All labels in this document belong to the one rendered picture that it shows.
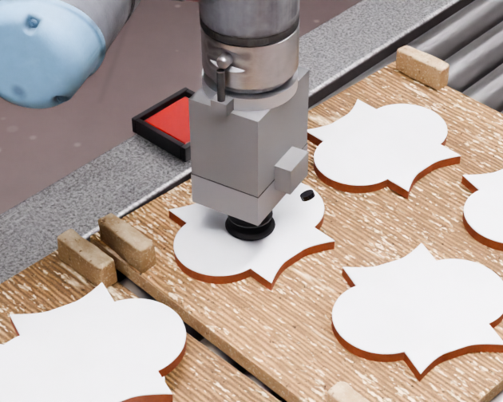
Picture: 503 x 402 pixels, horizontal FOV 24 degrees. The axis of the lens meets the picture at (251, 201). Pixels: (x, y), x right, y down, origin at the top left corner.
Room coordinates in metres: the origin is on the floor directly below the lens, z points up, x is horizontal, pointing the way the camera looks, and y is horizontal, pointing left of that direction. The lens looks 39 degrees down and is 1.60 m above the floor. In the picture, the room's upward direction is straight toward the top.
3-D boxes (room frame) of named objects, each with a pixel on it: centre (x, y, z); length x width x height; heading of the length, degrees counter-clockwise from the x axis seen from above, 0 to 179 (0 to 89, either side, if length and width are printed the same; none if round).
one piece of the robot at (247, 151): (0.76, -0.01, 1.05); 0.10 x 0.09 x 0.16; 60
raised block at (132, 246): (0.74, 0.11, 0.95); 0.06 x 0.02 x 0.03; 44
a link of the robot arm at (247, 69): (0.76, 0.00, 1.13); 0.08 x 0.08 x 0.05
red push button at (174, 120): (0.94, 0.07, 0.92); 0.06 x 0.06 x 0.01; 47
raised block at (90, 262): (0.72, 0.14, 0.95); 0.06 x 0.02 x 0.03; 46
